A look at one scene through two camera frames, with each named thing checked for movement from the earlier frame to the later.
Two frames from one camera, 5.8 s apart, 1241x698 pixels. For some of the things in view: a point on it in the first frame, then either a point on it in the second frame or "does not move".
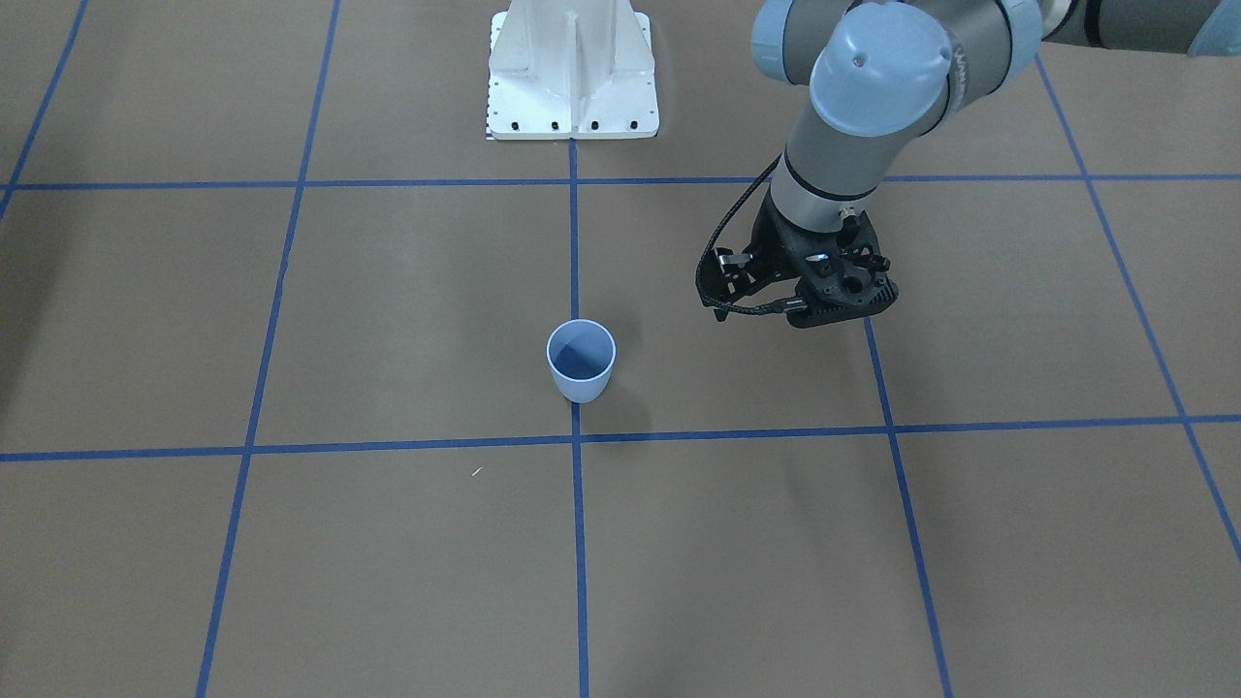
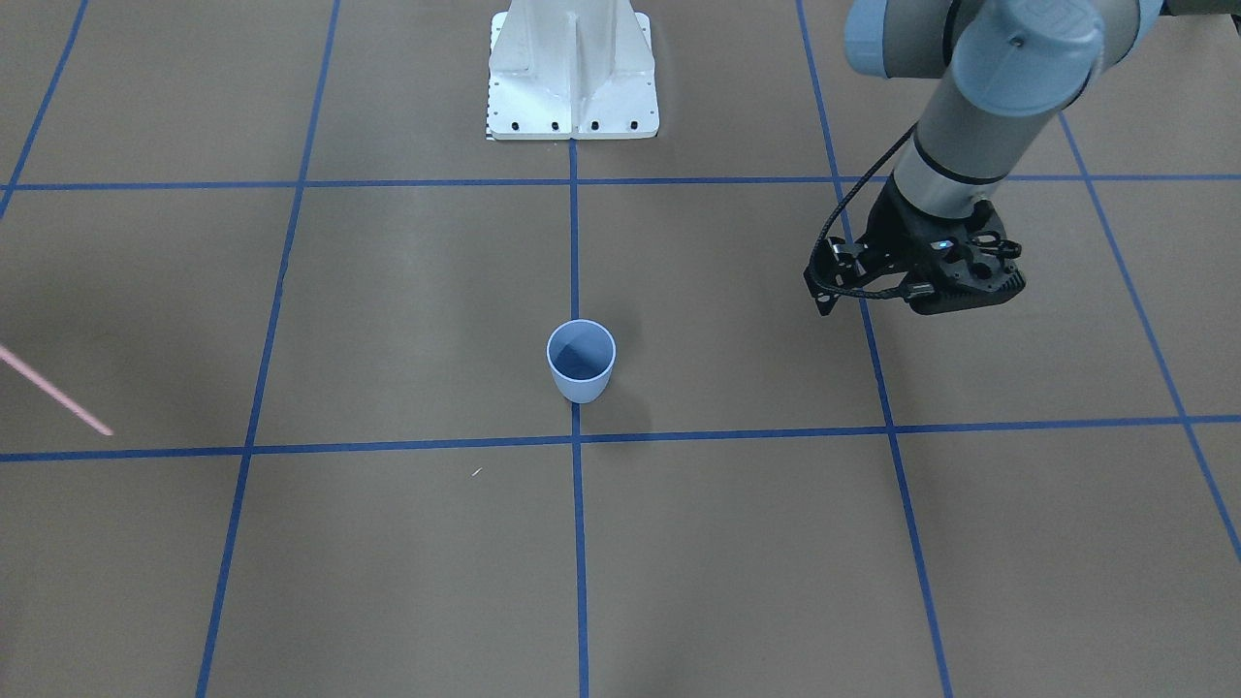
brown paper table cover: (278, 415) does not move
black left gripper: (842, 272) → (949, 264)
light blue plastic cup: (581, 353) does not move
